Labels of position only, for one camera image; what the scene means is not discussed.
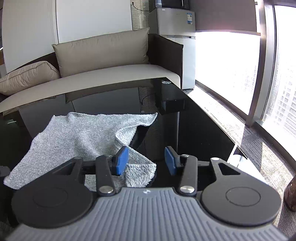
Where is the brown sofa with beige seat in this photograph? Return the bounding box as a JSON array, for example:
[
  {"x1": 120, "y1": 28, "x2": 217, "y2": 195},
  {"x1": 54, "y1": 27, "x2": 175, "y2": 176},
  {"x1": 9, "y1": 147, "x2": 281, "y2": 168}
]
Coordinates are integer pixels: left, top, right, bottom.
[{"x1": 1, "y1": 34, "x2": 183, "y2": 113}]

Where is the silver mini fridge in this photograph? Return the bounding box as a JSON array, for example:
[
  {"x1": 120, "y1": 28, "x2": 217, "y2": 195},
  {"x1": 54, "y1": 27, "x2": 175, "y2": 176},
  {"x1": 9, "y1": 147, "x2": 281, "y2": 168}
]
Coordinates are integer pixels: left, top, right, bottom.
[{"x1": 149, "y1": 8, "x2": 196, "y2": 90}]

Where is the small beige cushion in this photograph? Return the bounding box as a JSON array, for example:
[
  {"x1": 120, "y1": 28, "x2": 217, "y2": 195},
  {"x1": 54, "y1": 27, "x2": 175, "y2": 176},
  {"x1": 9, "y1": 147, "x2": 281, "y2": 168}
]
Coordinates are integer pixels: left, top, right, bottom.
[{"x1": 0, "y1": 61, "x2": 60, "y2": 96}]

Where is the grey terry towel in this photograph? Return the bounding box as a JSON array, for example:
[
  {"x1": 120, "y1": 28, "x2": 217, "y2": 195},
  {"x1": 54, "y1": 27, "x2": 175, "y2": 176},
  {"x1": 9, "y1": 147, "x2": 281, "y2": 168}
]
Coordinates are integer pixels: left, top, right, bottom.
[{"x1": 4, "y1": 112, "x2": 157, "y2": 190}]

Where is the large beige back cushion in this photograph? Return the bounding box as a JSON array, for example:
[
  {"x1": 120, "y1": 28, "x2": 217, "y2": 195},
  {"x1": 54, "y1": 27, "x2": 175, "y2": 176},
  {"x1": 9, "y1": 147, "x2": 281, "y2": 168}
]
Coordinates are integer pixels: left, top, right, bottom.
[{"x1": 52, "y1": 28, "x2": 149, "y2": 77}]

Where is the black box under table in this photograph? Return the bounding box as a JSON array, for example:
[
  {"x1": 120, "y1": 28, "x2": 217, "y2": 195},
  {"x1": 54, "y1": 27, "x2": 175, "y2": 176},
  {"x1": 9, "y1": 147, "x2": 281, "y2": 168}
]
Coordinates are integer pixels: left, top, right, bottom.
[{"x1": 155, "y1": 93, "x2": 186, "y2": 115}]

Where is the black microwave oven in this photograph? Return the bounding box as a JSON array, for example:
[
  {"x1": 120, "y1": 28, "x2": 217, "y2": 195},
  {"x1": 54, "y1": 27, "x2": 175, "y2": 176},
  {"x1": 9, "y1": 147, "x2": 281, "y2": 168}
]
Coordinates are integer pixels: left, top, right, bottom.
[{"x1": 160, "y1": 0, "x2": 190, "y2": 9}]

